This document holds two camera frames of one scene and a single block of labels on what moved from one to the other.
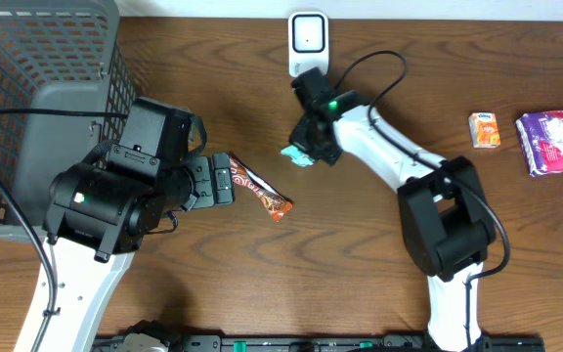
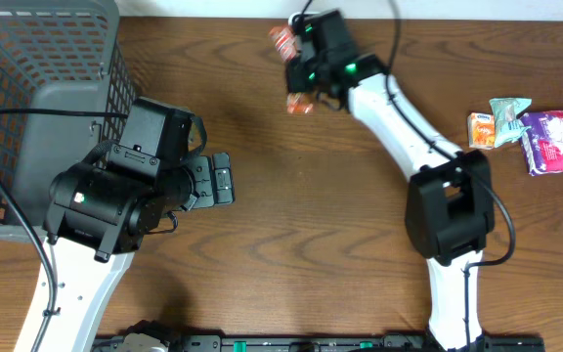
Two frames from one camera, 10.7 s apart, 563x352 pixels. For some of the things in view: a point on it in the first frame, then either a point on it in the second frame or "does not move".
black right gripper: (299, 137) -> (297, 81)
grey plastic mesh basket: (40, 55) does not move
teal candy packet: (297, 155) -> (508, 127)
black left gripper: (205, 179) does not move
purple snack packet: (553, 142) does not move
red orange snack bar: (279, 207) -> (285, 43)
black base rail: (330, 343) does not move
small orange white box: (484, 130) does not move
